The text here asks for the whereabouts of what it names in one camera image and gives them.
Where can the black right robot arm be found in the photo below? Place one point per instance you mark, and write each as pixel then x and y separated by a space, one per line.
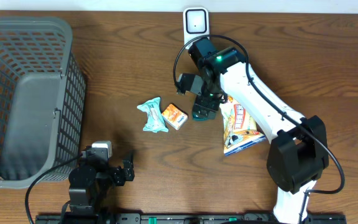
pixel 297 154

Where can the mint green tissue pack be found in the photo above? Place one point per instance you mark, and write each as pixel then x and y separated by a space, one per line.
pixel 155 122

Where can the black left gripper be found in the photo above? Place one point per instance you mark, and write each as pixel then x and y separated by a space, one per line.
pixel 119 177

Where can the dark grey plastic basket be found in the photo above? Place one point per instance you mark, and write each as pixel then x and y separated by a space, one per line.
pixel 42 96

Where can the teal mouthwash bottle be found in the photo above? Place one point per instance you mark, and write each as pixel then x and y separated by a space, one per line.
pixel 203 115

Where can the white barcode scanner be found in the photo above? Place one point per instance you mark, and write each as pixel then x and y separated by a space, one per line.
pixel 195 23

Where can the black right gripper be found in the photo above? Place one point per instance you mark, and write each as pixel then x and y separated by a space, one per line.
pixel 202 102

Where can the yellow snack bag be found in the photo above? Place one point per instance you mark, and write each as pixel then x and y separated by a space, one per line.
pixel 240 129

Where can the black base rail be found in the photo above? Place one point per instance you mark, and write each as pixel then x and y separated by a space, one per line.
pixel 136 218

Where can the small orange box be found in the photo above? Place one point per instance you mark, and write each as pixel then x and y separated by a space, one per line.
pixel 174 116

